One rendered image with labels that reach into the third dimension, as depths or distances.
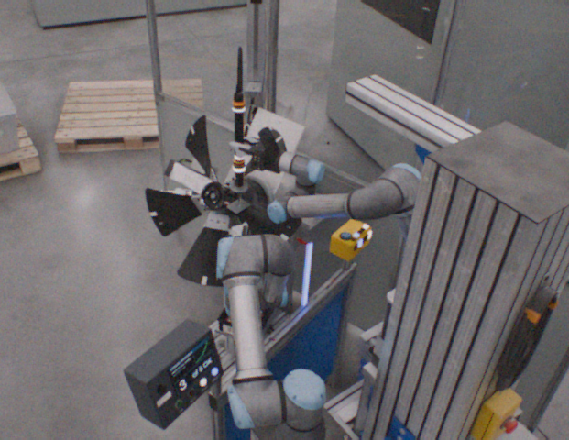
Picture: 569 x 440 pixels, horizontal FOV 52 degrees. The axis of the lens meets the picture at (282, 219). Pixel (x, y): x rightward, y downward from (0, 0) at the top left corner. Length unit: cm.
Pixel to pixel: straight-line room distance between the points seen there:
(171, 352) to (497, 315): 95
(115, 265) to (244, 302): 231
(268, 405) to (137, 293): 217
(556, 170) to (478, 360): 41
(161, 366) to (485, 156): 104
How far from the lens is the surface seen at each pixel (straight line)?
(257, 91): 273
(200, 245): 239
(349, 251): 241
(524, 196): 111
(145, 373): 174
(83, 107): 544
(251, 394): 165
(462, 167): 115
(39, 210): 452
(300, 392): 166
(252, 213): 232
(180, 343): 179
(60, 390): 335
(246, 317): 168
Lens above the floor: 262
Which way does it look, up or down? 38 degrees down
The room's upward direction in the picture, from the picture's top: 3 degrees clockwise
